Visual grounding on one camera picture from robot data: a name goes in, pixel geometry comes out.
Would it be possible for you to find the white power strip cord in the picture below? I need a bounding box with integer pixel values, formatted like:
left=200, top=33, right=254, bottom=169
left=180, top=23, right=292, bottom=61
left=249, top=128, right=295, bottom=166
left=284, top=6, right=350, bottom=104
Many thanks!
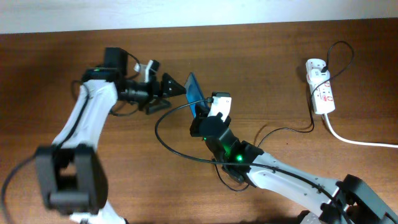
left=322, top=113, right=398, bottom=149

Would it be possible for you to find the white power strip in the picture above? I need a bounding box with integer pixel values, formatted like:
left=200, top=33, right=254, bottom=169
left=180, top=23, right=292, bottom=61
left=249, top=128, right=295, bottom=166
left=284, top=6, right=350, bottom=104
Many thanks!
left=305, top=58, right=335, bottom=115

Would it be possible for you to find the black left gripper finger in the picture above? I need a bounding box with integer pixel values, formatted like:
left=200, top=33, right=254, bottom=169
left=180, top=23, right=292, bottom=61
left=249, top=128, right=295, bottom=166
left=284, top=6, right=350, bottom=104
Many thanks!
left=146, top=99, right=172, bottom=114
left=160, top=73, right=186, bottom=97

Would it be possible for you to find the black phone charger cable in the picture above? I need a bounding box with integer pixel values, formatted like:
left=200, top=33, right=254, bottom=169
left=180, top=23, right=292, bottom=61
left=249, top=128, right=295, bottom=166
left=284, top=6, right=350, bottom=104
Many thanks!
left=213, top=40, right=354, bottom=192

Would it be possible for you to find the black right camera cable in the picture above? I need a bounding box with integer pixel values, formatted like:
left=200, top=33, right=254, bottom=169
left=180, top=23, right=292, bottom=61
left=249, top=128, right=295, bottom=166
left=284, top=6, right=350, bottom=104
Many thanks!
left=154, top=96, right=354, bottom=224

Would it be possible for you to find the blue Galaxy smartphone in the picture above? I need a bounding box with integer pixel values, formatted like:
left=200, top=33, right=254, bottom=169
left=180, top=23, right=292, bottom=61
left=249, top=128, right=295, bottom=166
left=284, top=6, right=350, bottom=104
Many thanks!
left=184, top=72, right=210, bottom=118

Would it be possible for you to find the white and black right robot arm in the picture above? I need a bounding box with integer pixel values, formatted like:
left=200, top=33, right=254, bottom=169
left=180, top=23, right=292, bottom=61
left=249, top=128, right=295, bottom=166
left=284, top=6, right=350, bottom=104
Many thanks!
left=190, top=106, right=397, bottom=223

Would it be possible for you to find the white charger plug adapter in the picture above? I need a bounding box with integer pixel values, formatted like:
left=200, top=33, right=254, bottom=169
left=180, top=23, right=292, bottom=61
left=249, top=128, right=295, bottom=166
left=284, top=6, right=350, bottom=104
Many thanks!
left=307, top=68, right=330, bottom=85

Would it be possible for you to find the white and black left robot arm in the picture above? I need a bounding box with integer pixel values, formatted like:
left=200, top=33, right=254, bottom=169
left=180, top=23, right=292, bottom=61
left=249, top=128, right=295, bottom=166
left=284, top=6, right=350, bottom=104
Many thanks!
left=34, top=47, right=186, bottom=223

